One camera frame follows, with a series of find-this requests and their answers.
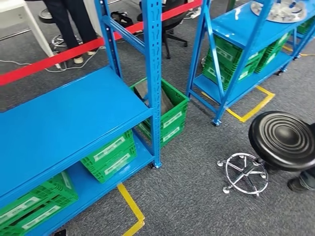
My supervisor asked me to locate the white desk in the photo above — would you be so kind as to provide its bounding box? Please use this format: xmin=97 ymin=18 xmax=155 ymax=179
xmin=0 ymin=0 xmax=61 ymax=70
xmin=84 ymin=0 xmax=103 ymax=37

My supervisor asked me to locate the blue metal shelf rack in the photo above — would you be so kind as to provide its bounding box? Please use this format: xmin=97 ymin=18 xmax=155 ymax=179
xmin=186 ymin=0 xmax=315 ymax=127
xmin=0 ymin=0 xmax=163 ymax=236

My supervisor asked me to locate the green plastic crate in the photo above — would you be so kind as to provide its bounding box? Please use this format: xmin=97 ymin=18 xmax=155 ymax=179
xmin=202 ymin=34 xmax=267 ymax=92
xmin=0 ymin=172 xmax=79 ymax=236
xmin=296 ymin=16 xmax=315 ymax=35
xmin=81 ymin=129 xmax=137 ymax=184
xmin=130 ymin=77 xmax=190 ymax=148
xmin=255 ymin=30 xmax=292 ymax=74

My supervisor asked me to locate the red barrier belt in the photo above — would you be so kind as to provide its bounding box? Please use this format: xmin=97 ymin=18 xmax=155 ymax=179
xmin=0 ymin=0 xmax=202 ymax=87

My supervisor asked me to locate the white power strip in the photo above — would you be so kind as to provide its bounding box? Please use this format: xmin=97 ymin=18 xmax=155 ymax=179
xmin=183 ymin=8 xmax=202 ymax=20

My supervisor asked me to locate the white floor cable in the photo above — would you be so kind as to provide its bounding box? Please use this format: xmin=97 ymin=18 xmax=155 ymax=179
xmin=0 ymin=48 xmax=100 ymax=73

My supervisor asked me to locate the grey slab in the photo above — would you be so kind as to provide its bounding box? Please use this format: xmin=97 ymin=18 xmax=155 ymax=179
xmin=134 ymin=80 xmax=174 ymax=115

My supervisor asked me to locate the silver plastic hubcap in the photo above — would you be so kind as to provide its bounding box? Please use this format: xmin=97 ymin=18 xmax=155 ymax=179
xmin=250 ymin=0 xmax=307 ymax=24

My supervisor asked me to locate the black office chair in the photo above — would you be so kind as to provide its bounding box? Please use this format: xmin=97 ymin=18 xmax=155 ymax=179
xmin=137 ymin=0 xmax=189 ymax=59

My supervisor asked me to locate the black bag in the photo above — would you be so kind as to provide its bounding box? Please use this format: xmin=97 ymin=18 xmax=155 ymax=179
xmin=111 ymin=11 xmax=134 ymax=29

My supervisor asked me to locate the yellow floor tape strip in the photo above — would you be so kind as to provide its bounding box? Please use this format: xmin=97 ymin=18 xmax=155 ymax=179
xmin=116 ymin=183 xmax=146 ymax=236

